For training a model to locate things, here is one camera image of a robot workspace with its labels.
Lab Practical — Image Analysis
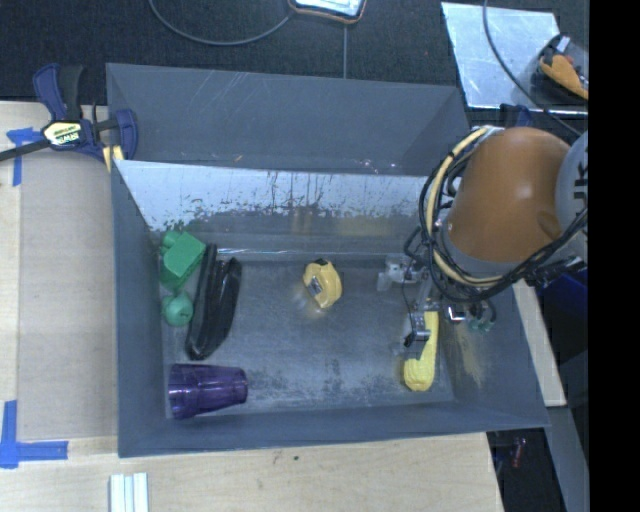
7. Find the purple plastic cup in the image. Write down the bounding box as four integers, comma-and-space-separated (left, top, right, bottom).
167, 362, 250, 421

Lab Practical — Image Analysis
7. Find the yellow tape measure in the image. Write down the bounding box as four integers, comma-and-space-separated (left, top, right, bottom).
301, 257, 344, 310

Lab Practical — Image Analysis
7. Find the green toy ball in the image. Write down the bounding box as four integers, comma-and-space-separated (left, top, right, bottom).
160, 291, 195, 328

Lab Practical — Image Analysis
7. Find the green toy block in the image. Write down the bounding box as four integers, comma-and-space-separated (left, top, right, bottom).
158, 229, 208, 294

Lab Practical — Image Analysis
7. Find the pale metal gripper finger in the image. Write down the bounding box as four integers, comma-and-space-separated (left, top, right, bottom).
376, 253, 418, 293
402, 302, 433, 350

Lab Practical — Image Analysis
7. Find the yellow toy corn cob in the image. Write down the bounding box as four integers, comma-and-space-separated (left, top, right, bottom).
402, 309, 441, 393

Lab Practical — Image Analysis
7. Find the black long curved object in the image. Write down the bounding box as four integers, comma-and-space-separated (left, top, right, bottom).
184, 242, 244, 362

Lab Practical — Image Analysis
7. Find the grey metal bin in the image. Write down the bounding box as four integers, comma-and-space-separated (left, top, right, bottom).
104, 62, 552, 459

